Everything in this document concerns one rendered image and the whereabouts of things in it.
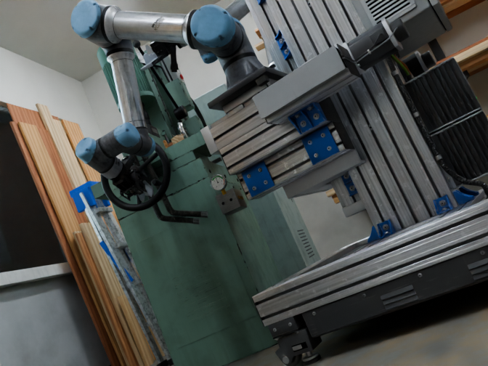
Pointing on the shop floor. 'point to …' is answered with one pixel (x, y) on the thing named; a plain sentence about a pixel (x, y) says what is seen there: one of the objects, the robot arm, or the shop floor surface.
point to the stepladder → (121, 264)
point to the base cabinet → (204, 277)
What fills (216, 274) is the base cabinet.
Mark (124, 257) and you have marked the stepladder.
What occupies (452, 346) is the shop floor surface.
